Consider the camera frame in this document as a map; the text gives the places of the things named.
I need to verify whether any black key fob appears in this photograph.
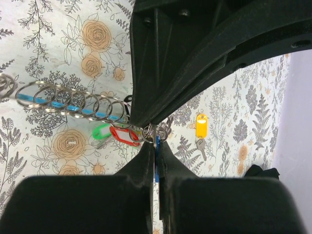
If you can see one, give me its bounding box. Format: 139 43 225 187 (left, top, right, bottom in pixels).
124 95 133 117

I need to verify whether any black cloth with logo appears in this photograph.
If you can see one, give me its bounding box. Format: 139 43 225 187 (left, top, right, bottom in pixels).
244 164 280 180

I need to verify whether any green key tag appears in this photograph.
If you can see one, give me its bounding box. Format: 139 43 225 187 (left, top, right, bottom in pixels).
92 123 112 140

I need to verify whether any red key tag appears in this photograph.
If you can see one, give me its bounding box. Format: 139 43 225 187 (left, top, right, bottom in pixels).
109 126 140 147

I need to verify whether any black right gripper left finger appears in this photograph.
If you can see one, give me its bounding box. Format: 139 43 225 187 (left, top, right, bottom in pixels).
0 143 154 234

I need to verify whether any blue key tag with key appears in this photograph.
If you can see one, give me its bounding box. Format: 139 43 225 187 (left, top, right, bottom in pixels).
154 136 160 183

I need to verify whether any floral patterned table mat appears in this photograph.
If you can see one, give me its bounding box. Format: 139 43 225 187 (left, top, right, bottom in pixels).
0 0 290 210

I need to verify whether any steel key holder with rings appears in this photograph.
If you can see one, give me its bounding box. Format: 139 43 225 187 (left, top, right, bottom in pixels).
0 74 170 147

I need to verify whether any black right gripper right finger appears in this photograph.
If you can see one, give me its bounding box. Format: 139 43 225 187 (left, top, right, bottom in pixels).
159 143 306 234

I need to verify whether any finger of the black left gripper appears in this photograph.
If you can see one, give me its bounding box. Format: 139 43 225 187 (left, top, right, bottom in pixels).
130 0 219 127
146 0 312 123

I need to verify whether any small yellow key tag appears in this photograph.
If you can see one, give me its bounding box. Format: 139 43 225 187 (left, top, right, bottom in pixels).
196 114 208 138

